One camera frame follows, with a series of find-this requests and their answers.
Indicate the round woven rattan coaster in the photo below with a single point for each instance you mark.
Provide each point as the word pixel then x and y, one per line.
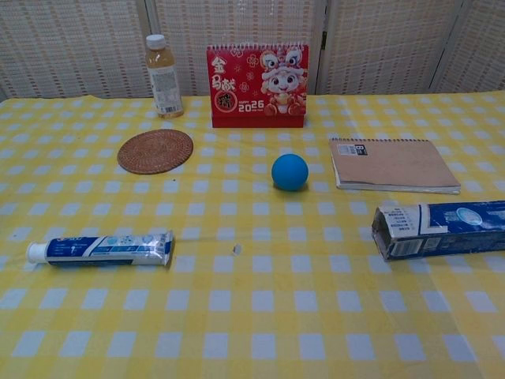
pixel 155 152

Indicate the small white paper scrap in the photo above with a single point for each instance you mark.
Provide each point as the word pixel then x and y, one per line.
pixel 237 249

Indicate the yellow juice bottle white cap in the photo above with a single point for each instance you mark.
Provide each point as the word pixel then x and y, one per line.
pixel 165 79

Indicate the woven bamboo folding screen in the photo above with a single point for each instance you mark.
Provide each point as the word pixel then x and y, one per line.
pixel 71 47

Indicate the blue-and-white toothpaste box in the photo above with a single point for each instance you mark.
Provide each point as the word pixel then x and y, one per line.
pixel 446 233

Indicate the silver blue toothpaste tube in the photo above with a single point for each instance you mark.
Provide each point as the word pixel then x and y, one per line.
pixel 98 248

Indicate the red 2026 desk calendar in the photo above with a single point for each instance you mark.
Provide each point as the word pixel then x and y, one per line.
pixel 236 87

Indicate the blue rubber ball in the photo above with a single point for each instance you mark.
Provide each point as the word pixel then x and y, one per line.
pixel 290 172

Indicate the brown spiral notebook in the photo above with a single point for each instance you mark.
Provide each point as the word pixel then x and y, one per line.
pixel 394 166

